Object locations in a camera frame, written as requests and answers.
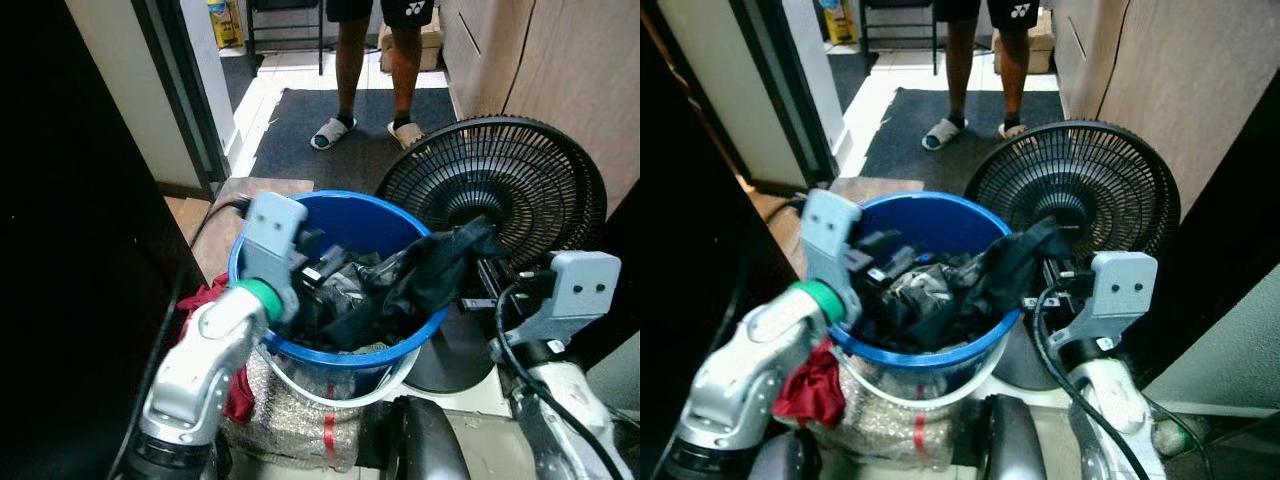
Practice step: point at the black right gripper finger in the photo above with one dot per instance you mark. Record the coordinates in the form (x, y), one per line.
(480, 303)
(1034, 303)

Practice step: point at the black garment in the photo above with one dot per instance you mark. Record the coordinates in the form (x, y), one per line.
(1010, 265)
(440, 265)

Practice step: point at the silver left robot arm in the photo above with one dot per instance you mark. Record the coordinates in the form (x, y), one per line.
(745, 370)
(195, 370)

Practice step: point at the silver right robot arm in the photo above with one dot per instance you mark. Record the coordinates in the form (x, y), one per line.
(1110, 400)
(570, 400)

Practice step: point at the dark grey clothes pile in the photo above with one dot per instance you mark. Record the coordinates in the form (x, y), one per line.
(345, 300)
(920, 290)

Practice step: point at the grey top-load washing machine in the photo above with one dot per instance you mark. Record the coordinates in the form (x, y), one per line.
(1250, 455)

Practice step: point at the blue plastic bucket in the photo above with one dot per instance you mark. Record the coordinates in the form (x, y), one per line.
(360, 215)
(940, 225)

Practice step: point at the brown door mat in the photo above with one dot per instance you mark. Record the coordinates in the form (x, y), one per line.
(775, 225)
(215, 250)

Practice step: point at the dark grey floor mat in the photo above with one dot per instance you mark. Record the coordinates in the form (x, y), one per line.
(900, 150)
(300, 140)

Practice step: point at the black floor fan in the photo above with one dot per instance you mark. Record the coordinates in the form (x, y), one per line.
(1080, 170)
(500, 170)

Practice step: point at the white slide sandal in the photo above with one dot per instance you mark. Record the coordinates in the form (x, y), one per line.
(1014, 131)
(333, 133)
(945, 133)
(406, 135)

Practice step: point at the black right robot leg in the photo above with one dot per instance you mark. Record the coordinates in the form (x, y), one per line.
(430, 445)
(1010, 445)

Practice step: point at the red cloth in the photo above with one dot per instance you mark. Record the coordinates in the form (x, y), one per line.
(240, 400)
(810, 390)

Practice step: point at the black door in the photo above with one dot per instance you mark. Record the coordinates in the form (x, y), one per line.
(60, 250)
(690, 300)

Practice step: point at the clear plastic bag, red tape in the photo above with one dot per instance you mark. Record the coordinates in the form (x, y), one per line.
(290, 430)
(900, 435)

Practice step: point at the small clear plastic bottle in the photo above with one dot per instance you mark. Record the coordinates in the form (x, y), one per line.
(1180, 437)

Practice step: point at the person in red shirt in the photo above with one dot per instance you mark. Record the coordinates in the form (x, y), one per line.
(960, 60)
(350, 60)

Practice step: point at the wooden cabinet with black counter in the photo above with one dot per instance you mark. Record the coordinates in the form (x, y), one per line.
(1180, 90)
(560, 80)

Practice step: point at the cardboard box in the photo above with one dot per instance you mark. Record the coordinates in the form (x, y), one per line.
(432, 50)
(1045, 50)

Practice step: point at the yellow bottle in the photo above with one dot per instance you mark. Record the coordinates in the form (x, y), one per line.
(835, 22)
(225, 25)

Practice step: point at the black folding chair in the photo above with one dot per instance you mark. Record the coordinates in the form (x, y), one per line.
(285, 5)
(900, 5)

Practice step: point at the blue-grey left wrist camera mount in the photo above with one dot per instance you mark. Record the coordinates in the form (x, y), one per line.
(830, 235)
(272, 235)

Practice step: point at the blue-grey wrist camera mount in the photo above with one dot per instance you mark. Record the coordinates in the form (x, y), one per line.
(1125, 285)
(585, 285)
(272, 235)
(830, 235)

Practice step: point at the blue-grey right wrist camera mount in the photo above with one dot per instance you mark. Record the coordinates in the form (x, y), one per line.
(1125, 285)
(585, 285)

